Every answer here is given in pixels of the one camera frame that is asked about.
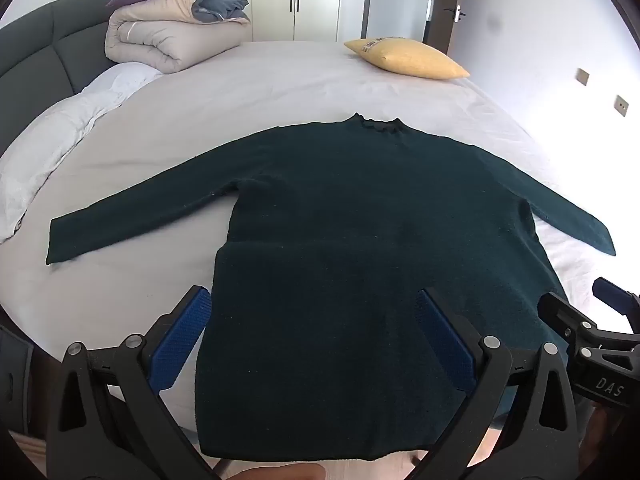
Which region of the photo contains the yellow pillow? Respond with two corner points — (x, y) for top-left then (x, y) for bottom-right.
(344, 36), (472, 80)

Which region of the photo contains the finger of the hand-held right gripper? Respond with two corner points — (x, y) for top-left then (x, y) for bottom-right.
(537, 291), (603, 357)
(592, 276), (640, 335)

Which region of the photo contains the white quilted pillow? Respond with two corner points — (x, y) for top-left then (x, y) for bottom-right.
(0, 61), (166, 245)

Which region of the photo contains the dark green sweater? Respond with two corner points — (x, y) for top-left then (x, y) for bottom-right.
(45, 112), (617, 462)

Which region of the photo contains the brown door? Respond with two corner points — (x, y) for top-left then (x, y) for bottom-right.
(422, 0), (468, 57)

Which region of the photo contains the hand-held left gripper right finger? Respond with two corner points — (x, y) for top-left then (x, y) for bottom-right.
(410, 287), (582, 480)

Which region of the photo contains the bed with white sheet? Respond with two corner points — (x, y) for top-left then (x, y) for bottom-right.
(0, 40), (640, 461)

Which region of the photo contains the folded beige duvet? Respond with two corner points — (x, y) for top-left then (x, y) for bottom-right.
(105, 0), (252, 75)

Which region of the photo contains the dark grey padded headboard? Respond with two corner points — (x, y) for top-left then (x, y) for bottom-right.
(0, 0), (151, 157)

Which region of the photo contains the grey blue folded blanket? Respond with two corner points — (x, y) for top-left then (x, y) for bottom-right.
(192, 0), (251, 25)

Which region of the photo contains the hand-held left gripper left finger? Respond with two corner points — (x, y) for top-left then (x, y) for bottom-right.
(47, 285), (221, 480)

